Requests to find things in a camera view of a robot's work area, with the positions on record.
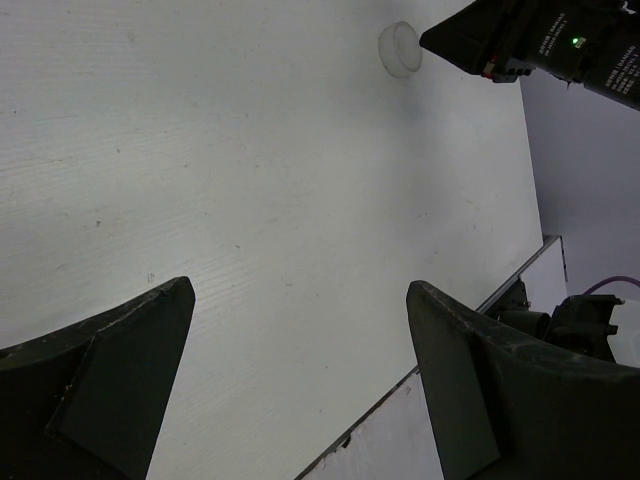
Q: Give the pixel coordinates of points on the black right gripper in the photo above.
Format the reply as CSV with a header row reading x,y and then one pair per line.
x,y
591,43

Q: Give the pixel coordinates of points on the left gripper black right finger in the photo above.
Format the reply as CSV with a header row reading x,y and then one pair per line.
x,y
506,405

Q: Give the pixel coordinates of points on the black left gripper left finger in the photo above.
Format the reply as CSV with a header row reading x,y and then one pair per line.
x,y
88,401

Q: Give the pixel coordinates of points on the small clear tape roll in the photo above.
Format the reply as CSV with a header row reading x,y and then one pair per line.
x,y
399,50

